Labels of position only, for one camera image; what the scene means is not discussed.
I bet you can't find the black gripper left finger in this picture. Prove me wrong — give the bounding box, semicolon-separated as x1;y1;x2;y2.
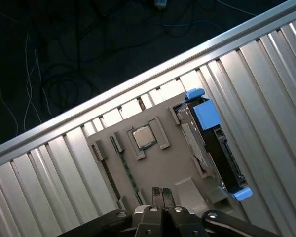
56;187;164;237

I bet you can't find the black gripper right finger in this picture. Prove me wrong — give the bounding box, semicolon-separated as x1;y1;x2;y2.
162;187;281;237

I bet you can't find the hard disk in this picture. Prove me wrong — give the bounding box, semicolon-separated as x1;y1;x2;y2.
174;88;254;202

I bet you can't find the green RAM stick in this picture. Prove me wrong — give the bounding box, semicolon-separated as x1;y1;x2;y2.
110;135;144;202

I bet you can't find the grey plastic parts rack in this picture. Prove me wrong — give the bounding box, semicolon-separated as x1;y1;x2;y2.
86;102;234;215

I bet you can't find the silver CPU chip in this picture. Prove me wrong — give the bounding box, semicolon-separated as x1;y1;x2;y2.
132;128;159;150

